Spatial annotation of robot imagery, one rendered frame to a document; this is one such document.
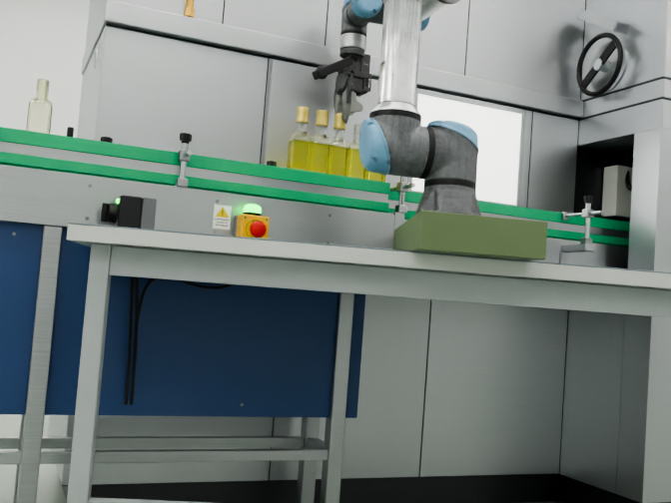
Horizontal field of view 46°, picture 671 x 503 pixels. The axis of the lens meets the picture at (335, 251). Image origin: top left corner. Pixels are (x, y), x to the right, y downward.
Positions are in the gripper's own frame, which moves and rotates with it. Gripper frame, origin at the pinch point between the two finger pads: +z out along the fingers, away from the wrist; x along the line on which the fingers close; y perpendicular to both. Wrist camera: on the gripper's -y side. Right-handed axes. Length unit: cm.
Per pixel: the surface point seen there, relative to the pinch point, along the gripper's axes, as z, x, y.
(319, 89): -10.9, 12.0, -2.4
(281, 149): 8.6, 12.1, -12.8
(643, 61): -32, -16, 97
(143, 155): 20, -13, -56
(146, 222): 37, -23, -56
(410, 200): 20.8, -4.7, 21.9
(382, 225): 30.2, -15.8, 7.6
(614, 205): 11, 7, 109
